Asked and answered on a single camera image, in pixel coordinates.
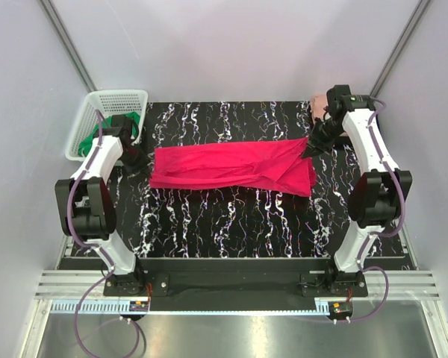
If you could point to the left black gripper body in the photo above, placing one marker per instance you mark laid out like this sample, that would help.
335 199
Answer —
134 159

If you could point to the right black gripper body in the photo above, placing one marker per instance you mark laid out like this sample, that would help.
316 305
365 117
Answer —
324 133

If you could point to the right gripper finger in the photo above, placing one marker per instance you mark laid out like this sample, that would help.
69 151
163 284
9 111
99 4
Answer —
308 152
318 152

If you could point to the red t-shirt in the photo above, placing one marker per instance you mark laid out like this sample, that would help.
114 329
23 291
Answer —
269 165

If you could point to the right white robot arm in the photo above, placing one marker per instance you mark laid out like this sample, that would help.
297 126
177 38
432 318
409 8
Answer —
377 199

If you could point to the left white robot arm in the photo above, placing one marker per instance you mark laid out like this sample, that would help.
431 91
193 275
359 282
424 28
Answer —
86 210

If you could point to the green t-shirt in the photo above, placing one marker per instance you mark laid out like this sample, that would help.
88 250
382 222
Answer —
111 121

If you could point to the folded pink t-shirt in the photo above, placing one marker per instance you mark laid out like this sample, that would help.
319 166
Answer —
318 105

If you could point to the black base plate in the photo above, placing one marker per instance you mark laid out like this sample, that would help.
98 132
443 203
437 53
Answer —
212 285

